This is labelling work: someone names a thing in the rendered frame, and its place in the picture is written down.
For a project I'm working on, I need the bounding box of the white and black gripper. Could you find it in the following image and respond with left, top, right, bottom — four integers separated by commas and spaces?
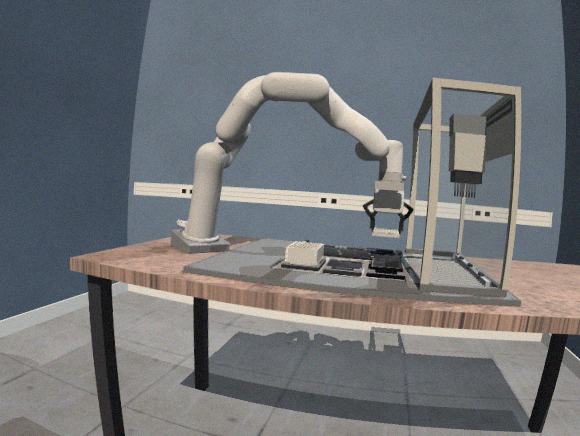
363, 189, 414, 234

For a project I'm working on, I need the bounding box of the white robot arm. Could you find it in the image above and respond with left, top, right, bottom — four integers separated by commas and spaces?
177, 72, 406, 243

